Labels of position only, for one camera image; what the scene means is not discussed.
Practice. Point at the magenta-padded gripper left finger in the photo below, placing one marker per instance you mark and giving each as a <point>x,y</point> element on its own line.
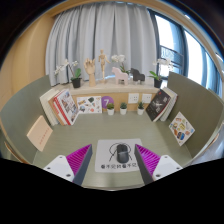
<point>60,166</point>

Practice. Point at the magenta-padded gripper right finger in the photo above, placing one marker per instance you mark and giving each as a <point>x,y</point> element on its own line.
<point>165,166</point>

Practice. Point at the black computer mouse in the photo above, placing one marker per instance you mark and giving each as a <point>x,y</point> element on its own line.
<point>122,154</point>

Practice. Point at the white printed mouse pad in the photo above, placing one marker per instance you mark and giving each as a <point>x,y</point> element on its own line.
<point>105,156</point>

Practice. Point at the beige thin booklet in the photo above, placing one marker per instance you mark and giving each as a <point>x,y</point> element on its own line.
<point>40,133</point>

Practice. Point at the colourful sticker card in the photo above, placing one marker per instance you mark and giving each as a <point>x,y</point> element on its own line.
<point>181,128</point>

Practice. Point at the brown cover book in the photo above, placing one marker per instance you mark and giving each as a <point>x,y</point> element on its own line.
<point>53,111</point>

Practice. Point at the red spine book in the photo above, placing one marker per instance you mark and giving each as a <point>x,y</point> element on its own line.
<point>59,110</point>

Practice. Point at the small potted green plant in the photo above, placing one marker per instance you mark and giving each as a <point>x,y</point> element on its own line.
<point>110,112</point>
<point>123,111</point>
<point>140,111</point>

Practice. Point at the photo cover book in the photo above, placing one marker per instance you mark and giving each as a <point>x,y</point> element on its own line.
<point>68,106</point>

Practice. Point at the black cover book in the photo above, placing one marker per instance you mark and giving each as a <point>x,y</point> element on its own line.
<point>157,105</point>

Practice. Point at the thick white book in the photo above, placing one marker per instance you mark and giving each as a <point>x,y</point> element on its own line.
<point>46,105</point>

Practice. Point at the white book stack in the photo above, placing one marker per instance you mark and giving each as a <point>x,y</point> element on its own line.
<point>171,103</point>

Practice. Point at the grey-green desk partition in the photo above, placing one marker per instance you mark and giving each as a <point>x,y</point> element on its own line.
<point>196,100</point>
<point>23,110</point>

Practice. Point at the purple round sticker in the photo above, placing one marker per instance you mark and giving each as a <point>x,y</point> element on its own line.
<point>107,100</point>

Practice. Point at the wooden desk back ledge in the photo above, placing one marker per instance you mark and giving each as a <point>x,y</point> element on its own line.
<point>118,96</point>

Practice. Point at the white orchid in dark pot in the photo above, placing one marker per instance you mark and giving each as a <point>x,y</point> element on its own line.
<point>157,82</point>

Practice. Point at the white orchid in black pot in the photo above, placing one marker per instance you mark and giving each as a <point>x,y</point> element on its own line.
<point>76,82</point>

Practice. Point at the black wooden horse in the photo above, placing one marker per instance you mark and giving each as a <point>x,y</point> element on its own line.
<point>137,75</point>

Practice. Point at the wooden hand model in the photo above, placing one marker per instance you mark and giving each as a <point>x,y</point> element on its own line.
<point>90,70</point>

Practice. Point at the pink wooden horse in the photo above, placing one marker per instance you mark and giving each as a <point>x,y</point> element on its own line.
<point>120,76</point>

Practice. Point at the wooden mannequin figure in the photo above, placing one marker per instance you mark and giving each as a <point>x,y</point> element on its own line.
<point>103,63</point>

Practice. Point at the dark framed window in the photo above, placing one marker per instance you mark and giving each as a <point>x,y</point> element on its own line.
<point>193,56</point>

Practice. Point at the white orchid plant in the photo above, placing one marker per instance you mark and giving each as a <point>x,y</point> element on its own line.
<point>119,59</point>

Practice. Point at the grey curtain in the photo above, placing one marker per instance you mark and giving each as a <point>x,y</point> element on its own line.
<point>100,30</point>

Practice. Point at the white wall socket plate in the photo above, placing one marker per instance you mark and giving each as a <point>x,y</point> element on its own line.
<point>146,98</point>
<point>133,98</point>

